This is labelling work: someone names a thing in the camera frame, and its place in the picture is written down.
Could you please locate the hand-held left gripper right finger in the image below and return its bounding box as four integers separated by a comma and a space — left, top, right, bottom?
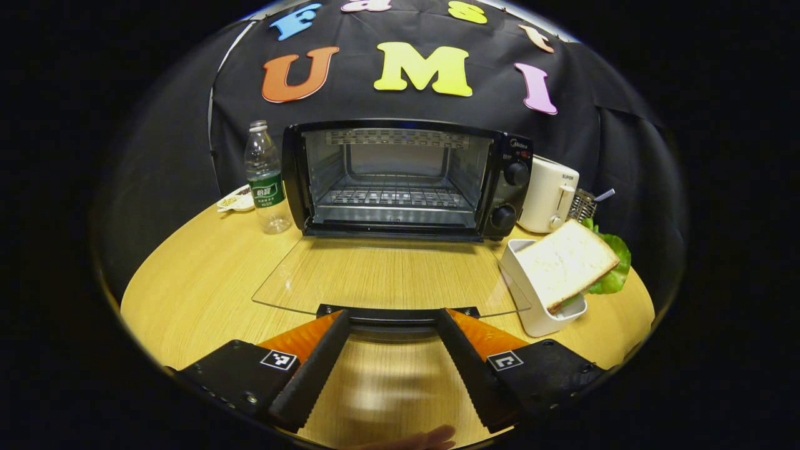
435, 307, 606, 434

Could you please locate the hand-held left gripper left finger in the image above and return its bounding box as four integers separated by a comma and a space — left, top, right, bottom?
177, 309, 351, 433

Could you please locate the lettuce bread sandwich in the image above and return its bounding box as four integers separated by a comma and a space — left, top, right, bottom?
517, 218, 633, 314

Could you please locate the black electric oven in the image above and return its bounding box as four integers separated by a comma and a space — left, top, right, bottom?
252, 118, 535, 328

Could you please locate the white rectangular tray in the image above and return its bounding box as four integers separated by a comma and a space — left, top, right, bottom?
498, 238, 589, 339

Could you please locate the small white snack dish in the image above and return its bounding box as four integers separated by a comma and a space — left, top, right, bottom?
216, 184, 256, 214

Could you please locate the clear plastic water bottle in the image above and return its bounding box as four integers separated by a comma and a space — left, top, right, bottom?
244, 120, 294, 236

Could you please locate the white toaster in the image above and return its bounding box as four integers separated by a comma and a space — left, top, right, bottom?
517, 154, 581, 234

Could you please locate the black backdrop cloth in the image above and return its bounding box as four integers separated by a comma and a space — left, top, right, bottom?
92, 0, 689, 304

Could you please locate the wire mesh utensil basket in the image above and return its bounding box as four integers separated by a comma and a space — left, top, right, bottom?
567, 187, 617, 224

